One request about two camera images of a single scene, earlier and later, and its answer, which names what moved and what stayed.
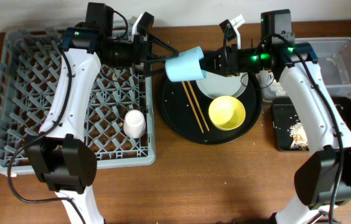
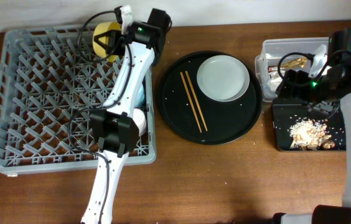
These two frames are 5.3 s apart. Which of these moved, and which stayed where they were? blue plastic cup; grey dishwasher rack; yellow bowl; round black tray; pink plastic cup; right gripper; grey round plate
Moved: yellow bowl; right gripper; blue plastic cup
Stayed: grey dishwasher rack; pink plastic cup; grey round plate; round black tray
